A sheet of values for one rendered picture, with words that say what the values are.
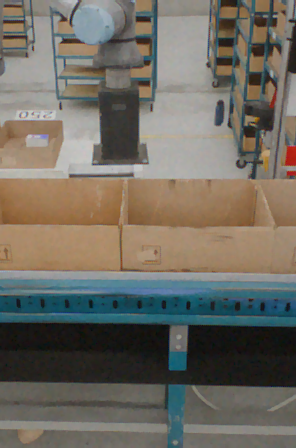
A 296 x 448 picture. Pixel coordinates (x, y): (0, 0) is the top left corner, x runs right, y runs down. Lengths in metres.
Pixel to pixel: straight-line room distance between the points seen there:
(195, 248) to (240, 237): 0.12
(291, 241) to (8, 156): 1.45
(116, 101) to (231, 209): 0.94
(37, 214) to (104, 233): 0.38
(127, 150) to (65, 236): 1.16
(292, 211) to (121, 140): 1.02
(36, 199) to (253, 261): 0.69
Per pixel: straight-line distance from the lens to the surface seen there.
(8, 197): 1.78
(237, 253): 1.49
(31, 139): 2.78
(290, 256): 1.52
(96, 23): 2.27
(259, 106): 2.28
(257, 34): 4.18
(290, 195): 1.77
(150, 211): 1.74
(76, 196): 1.74
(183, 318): 1.52
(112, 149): 2.57
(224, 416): 2.01
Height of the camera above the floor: 1.76
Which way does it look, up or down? 28 degrees down
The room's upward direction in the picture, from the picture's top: 1 degrees counter-clockwise
